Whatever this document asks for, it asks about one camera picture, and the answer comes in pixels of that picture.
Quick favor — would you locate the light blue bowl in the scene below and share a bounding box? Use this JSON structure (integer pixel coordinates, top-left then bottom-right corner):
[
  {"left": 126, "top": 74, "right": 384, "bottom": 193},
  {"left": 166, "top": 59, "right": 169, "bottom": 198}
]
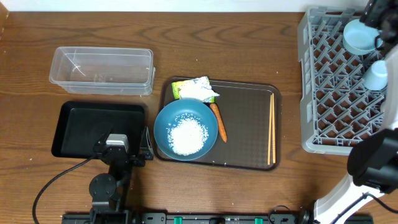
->
[{"left": 343, "top": 19, "right": 383, "bottom": 55}]

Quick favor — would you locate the wooden chopstick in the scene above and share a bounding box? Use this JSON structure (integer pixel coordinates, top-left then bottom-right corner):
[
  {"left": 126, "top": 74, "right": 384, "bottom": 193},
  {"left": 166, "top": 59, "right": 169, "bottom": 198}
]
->
[
  {"left": 267, "top": 94, "right": 272, "bottom": 165},
  {"left": 271, "top": 94, "right": 276, "bottom": 164}
]

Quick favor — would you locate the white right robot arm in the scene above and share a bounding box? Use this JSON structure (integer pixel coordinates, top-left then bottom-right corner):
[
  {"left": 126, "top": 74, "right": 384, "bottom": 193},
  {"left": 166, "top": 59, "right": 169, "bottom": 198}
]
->
[{"left": 297, "top": 1, "right": 397, "bottom": 223}]

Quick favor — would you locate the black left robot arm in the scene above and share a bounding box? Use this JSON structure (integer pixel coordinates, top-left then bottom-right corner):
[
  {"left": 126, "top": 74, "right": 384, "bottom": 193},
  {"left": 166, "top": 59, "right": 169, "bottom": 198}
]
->
[{"left": 86, "top": 127, "right": 154, "bottom": 224}]

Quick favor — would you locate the grey dishwasher rack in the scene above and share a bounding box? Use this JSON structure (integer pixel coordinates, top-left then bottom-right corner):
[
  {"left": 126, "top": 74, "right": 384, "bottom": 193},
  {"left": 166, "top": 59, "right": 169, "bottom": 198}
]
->
[{"left": 297, "top": 6, "right": 397, "bottom": 156}]

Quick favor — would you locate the black plastic bin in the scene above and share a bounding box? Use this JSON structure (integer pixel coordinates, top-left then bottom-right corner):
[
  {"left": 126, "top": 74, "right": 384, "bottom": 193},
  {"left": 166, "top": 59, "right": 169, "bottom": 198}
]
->
[{"left": 52, "top": 101, "right": 145, "bottom": 159}]

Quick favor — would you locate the pile of white rice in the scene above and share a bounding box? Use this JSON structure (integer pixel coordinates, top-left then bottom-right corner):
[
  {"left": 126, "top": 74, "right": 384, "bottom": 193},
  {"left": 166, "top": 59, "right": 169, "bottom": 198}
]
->
[{"left": 166, "top": 113, "right": 209, "bottom": 156}]

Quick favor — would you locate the dark blue plate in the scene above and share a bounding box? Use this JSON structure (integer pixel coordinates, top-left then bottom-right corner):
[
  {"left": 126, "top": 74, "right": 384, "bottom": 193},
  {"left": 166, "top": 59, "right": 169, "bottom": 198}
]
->
[{"left": 154, "top": 100, "right": 218, "bottom": 161}]

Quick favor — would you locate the light blue cup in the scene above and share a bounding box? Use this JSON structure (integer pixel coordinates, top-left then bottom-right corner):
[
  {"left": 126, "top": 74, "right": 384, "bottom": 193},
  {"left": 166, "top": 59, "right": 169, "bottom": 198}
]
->
[{"left": 363, "top": 60, "right": 388, "bottom": 91}]

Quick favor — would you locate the orange carrot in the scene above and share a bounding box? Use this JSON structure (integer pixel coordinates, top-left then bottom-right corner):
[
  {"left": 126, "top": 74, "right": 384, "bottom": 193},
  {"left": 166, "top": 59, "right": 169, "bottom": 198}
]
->
[{"left": 210, "top": 103, "right": 228, "bottom": 142}]

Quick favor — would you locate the crumpled yellow snack wrapper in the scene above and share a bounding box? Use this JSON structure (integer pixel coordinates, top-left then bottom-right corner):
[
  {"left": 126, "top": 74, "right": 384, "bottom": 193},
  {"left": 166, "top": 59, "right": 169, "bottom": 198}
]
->
[{"left": 172, "top": 76, "right": 219, "bottom": 103}]

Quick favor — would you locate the clear plastic bin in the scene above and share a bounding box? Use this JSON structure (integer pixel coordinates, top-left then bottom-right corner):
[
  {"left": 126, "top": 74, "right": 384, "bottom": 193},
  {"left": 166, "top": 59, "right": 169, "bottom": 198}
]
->
[{"left": 49, "top": 47, "right": 155, "bottom": 95}]

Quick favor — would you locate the brown serving tray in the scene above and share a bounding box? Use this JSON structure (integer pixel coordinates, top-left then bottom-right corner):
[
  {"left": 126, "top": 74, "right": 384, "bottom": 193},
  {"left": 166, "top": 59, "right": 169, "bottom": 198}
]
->
[{"left": 154, "top": 80, "right": 282, "bottom": 171}]

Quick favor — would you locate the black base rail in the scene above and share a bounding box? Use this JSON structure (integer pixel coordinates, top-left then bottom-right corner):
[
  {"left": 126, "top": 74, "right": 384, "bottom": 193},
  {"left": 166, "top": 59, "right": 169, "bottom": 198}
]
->
[{"left": 61, "top": 211, "right": 374, "bottom": 224}]

